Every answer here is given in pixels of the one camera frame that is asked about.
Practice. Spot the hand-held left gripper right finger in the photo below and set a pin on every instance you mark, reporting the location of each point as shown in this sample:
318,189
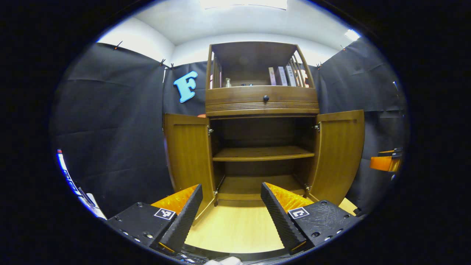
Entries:
281,221

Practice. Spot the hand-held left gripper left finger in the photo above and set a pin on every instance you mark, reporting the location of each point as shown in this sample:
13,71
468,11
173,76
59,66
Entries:
184,221

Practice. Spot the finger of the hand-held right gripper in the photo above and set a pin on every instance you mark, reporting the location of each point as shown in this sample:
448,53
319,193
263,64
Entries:
395,152
382,163

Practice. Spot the wooden shoe cabinet door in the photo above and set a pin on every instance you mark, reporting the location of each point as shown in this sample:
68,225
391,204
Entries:
189,154
340,154

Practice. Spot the wooden inner cabinet shelf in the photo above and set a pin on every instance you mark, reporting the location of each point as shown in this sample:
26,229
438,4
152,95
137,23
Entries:
263,152

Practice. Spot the black backdrop cloth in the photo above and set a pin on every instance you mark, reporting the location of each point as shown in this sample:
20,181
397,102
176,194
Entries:
110,129

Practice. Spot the white and blue board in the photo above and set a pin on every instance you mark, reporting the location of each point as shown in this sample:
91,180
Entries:
68,176

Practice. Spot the small ceiling light panel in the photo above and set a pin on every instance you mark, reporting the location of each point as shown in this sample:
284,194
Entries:
352,35

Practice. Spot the white upright book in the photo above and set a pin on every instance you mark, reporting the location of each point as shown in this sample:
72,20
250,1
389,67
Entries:
290,76

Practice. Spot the grey upright book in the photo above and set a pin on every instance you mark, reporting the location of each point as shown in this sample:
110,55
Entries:
282,76

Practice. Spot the pink upright book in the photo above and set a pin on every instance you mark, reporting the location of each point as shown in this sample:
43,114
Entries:
272,76

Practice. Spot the small clear bottle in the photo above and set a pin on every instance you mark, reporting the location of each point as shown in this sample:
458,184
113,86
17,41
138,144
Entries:
228,82

